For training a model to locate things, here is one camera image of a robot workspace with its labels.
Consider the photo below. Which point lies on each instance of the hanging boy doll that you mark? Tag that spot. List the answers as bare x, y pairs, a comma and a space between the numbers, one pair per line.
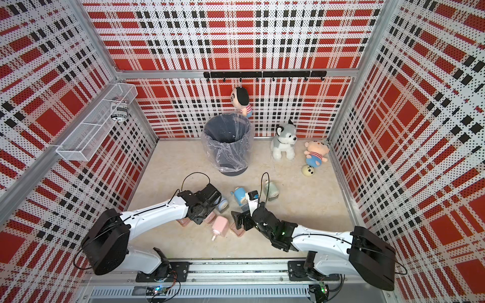
241, 101

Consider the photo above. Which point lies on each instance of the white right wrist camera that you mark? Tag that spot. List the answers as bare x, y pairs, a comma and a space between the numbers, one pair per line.
253, 199

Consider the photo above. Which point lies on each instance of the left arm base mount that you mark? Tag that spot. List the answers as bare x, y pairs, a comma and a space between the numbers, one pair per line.
166, 272

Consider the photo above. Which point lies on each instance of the pink sharpener shavings tray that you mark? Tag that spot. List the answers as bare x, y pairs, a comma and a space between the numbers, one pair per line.
237, 230

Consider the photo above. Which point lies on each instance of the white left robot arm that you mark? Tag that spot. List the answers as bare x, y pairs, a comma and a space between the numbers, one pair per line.
107, 244

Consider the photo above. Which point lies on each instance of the dark grey trash bin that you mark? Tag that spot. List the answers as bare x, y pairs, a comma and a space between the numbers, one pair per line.
227, 144

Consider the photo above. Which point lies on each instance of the cream round face ball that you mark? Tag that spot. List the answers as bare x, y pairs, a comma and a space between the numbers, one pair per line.
307, 170

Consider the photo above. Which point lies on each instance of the small striped can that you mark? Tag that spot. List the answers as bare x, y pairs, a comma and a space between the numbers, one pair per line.
119, 109

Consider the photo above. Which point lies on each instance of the black hook rail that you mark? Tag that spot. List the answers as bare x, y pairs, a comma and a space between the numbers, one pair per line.
264, 74

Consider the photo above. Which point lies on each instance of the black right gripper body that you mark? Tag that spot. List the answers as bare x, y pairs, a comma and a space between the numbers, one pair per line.
250, 223

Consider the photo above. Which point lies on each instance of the pink pencil sharpener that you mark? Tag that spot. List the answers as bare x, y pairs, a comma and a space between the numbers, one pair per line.
184, 221
210, 218
220, 227

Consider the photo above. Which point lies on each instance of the aluminium front rail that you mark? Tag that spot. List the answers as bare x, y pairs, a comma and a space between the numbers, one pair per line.
224, 280

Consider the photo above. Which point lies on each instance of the light blue pencil sharpener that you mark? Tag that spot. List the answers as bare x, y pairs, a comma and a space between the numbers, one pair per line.
223, 205

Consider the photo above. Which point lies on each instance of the white wire mesh shelf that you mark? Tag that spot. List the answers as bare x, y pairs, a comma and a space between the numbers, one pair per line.
83, 142

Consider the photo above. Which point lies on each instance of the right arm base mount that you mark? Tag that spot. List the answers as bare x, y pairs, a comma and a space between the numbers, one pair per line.
299, 273

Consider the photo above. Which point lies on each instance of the grey white husky plush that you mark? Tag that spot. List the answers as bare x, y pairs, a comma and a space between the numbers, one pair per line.
284, 141

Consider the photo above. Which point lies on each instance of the pink pig plush blue shirt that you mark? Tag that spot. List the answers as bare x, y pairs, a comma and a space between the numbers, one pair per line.
315, 153

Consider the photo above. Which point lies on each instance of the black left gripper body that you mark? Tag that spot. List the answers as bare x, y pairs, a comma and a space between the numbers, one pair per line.
208, 208

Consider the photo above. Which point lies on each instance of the bright blue pencil sharpener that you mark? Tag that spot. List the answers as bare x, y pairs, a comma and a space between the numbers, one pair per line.
239, 194

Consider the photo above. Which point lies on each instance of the clear plastic bin liner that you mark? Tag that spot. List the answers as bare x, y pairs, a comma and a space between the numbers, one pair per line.
227, 149

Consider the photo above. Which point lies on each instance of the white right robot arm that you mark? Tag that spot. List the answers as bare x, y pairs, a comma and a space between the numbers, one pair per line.
359, 252

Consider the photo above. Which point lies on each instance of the green pencil sharpener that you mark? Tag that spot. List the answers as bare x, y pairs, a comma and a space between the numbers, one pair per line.
271, 191

